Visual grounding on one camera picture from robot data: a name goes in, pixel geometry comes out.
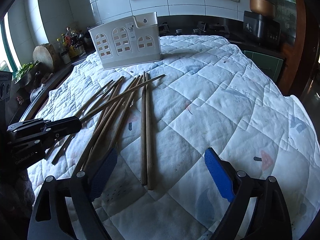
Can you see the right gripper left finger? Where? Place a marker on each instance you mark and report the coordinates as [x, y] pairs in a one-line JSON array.
[[50, 218]]

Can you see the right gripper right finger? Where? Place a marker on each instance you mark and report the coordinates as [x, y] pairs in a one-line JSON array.
[[270, 218]]

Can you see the wooden chopstick six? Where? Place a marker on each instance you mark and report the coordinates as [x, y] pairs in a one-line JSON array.
[[89, 147]]

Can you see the wooden chopstick nine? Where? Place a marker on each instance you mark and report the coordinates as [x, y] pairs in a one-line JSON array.
[[113, 112]]

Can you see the wooden chopstick four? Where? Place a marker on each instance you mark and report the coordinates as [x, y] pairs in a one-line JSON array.
[[120, 124]]

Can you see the wooden chopstick ten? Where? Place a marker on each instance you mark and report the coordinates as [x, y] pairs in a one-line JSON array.
[[104, 112]]

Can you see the wooden chopstick three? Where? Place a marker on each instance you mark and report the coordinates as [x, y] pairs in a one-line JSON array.
[[118, 97]]

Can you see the wooden chopstick two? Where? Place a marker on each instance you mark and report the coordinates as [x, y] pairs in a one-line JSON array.
[[143, 164]]

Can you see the wooden chopstick one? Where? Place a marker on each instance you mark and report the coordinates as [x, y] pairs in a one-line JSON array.
[[149, 138]]

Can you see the metal bowl of greens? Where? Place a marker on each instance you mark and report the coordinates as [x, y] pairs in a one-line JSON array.
[[27, 73]]

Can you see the round wooden cutting board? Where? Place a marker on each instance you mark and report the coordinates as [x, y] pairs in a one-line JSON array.
[[47, 57]]

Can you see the sauce bottles cluster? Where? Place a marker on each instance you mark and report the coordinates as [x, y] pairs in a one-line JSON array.
[[71, 45]]

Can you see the white quilted cloth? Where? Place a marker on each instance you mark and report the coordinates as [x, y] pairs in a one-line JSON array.
[[206, 94]]

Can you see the white plastic utensil holder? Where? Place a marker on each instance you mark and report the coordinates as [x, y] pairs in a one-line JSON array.
[[127, 41]]

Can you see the wooden glass cabinet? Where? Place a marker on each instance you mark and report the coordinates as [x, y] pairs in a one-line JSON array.
[[299, 43]]

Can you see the gas stove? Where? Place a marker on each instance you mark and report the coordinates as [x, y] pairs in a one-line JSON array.
[[202, 28]]

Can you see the black rice cooker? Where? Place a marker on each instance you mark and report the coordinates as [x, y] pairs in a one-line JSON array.
[[261, 27]]

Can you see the copper coloured pot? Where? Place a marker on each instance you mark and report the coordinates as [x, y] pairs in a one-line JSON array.
[[263, 7]]

